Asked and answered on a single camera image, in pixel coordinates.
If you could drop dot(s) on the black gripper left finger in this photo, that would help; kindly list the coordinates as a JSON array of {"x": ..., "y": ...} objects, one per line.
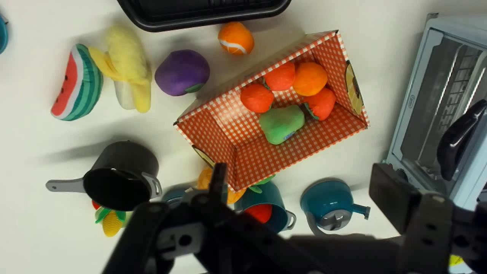
[{"x": 153, "y": 238}]

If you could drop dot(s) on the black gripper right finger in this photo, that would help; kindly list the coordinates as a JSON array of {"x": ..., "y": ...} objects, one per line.
[{"x": 436, "y": 233}]

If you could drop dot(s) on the yellow banana plushy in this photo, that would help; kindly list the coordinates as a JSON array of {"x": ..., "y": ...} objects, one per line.
[{"x": 127, "y": 61}]

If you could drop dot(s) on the red checkered cardboard box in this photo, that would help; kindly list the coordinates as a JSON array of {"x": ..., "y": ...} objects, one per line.
[{"x": 229, "y": 127}]

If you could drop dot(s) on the watermelon slice plushy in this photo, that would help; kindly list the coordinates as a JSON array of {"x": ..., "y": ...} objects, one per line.
[{"x": 77, "y": 84}]

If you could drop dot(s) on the green pear plushy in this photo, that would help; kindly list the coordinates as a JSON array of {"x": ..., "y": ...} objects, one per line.
[{"x": 282, "y": 124}]

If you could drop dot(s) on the yellow green toy vegetable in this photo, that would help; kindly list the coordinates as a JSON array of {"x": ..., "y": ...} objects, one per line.
[{"x": 112, "y": 223}]

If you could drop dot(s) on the dark blue toy pan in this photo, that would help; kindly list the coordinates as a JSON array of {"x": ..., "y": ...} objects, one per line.
[{"x": 180, "y": 192}]

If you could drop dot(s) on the orange toy food piece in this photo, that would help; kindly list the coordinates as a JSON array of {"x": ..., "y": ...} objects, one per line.
[{"x": 205, "y": 179}]

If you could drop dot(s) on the red toy tomato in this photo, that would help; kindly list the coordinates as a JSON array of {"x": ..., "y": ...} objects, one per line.
[{"x": 259, "y": 214}]

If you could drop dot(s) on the teal toy kettle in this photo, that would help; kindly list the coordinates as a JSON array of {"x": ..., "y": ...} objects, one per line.
[{"x": 329, "y": 200}]

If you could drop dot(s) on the teal toy pot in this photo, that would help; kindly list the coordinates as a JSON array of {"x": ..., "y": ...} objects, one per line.
[{"x": 275, "y": 195}]

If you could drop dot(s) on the light blue toaster oven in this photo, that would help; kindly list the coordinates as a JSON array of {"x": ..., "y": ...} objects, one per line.
[{"x": 436, "y": 86}]

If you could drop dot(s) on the purple plush fruit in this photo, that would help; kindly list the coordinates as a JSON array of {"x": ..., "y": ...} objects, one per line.
[{"x": 182, "y": 72}]

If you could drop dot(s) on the red plush fruit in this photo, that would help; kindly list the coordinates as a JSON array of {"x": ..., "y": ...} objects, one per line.
[{"x": 322, "y": 104}]

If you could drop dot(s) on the red-orange plush ball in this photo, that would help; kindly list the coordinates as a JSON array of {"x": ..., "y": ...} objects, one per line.
[
  {"x": 256, "y": 98},
  {"x": 281, "y": 77}
]

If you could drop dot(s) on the orange plush ball white patch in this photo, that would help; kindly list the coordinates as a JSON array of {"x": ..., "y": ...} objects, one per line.
[{"x": 237, "y": 38}]

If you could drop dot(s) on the black ribbed grill tray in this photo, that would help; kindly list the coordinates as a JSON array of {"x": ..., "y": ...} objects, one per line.
[{"x": 203, "y": 13}]

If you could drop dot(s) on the teal toy plate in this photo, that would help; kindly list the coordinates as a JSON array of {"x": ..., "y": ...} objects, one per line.
[{"x": 4, "y": 32}]

